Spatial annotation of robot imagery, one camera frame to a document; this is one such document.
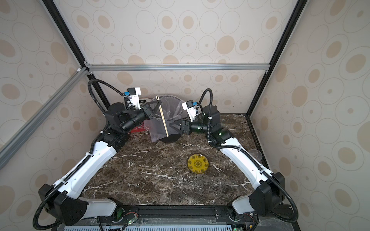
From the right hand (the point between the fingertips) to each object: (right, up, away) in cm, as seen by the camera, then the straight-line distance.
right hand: (178, 122), depth 67 cm
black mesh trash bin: (-7, -10, +30) cm, 32 cm away
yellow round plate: (+11, -25, +25) cm, 37 cm away
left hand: (-5, +9, -5) cm, 12 cm away
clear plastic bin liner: (-5, +9, +30) cm, 32 cm away
